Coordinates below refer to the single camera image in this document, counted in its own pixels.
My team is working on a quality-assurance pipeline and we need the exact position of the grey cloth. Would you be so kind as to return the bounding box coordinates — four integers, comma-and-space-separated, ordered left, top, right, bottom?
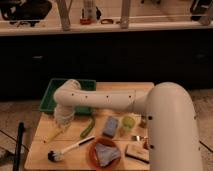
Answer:
95, 143, 121, 167

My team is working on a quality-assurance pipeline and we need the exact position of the blue sponge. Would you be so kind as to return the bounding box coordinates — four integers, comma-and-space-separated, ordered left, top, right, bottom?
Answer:
103, 117, 119, 137

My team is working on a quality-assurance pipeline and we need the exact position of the green cup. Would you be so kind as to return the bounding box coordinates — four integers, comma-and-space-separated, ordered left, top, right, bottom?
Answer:
121, 116, 135, 134

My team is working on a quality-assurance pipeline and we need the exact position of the green cucumber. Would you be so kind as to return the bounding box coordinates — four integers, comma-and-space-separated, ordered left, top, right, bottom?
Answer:
80, 116, 95, 139

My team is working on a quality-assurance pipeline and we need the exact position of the black pole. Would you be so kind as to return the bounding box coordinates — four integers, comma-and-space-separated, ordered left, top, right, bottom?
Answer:
12, 122, 25, 171

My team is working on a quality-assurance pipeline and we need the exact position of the white dish brush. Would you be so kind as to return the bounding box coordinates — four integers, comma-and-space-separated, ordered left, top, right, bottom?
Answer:
47, 136, 95, 162

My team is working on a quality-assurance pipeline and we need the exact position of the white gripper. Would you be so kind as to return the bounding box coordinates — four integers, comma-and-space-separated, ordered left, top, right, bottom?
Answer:
54, 105, 75, 126

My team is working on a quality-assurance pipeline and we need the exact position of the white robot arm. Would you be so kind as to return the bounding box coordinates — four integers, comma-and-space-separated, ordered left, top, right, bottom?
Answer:
54, 80, 203, 171

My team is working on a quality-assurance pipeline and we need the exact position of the green plastic tray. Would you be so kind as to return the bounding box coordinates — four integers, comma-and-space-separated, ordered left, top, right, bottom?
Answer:
39, 78, 96, 116

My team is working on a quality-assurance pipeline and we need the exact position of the wooden block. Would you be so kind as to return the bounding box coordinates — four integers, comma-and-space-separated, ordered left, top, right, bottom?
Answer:
125, 144, 149, 163

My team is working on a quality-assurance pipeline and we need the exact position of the yellow banana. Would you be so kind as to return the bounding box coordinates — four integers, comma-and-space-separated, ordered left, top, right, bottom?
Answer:
43, 125, 69, 143

